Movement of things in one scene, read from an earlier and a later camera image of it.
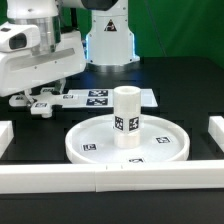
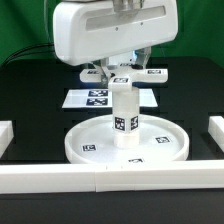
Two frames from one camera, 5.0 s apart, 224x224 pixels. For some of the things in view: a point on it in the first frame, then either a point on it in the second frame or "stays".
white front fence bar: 110,177 stays
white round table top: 93,141 stays
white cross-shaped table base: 42,100 -> 123,76
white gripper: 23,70 -> 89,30
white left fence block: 6,135 stays
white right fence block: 216,130 stays
